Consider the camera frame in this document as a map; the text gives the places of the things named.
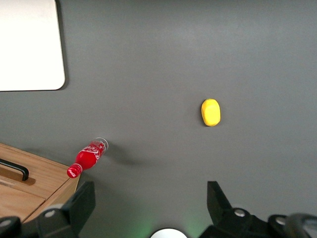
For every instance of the yellow toy lemon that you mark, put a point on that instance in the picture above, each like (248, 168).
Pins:
(211, 112)

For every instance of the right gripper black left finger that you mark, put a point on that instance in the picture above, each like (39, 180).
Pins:
(74, 210)

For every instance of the wooden drawer cabinet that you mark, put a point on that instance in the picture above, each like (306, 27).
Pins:
(49, 178)

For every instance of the wooden drawer front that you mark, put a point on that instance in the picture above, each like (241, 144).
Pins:
(15, 205)
(47, 171)

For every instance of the red coke bottle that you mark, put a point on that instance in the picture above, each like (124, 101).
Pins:
(88, 157)

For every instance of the white rectangular tray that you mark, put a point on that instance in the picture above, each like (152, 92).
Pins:
(27, 44)

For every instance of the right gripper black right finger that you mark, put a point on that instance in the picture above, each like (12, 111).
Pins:
(223, 215)

